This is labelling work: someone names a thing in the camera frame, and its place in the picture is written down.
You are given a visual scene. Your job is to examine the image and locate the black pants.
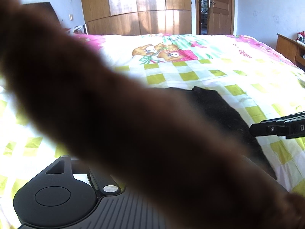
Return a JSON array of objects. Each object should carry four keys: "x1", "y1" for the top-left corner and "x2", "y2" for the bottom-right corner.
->
[{"x1": 167, "y1": 86, "x2": 277, "y2": 180}]

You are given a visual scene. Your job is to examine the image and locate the wooden door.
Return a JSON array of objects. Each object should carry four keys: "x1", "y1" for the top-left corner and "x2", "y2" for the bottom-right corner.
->
[{"x1": 207, "y1": 0, "x2": 235, "y2": 35}]

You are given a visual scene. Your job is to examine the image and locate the small toy figurines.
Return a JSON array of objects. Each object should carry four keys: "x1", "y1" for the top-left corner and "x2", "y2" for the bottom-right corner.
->
[{"x1": 297, "y1": 31, "x2": 305, "y2": 43}]

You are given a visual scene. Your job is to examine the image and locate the dark wooden headboard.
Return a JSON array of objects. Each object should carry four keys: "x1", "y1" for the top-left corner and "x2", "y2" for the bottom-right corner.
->
[{"x1": 21, "y1": 2, "x2": 62, "y2": 28}]

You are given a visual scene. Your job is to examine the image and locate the brown fuzzy strap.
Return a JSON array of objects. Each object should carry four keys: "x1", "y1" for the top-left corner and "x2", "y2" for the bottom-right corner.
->
[{"x1": 0, "y1": 0, "x2": 305, "y2": 229}]

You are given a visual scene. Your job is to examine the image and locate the wooden tv cabinet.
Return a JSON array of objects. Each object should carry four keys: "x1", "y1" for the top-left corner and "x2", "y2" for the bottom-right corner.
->
[{"x1": 276, "y1": 34, "x2": 305, "y2": 70}]

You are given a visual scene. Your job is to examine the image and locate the wooden wardrobe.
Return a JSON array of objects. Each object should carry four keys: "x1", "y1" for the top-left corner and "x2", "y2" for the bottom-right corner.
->
[{"x1": 81, "y1": 0, "x2": 191, "y2": 35}]

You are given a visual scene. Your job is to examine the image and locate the white bag by headboard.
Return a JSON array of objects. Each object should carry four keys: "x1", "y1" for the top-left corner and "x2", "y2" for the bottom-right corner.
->
[{"x1": 70, "y1": 24, "x2": 88, "y2": 34}]

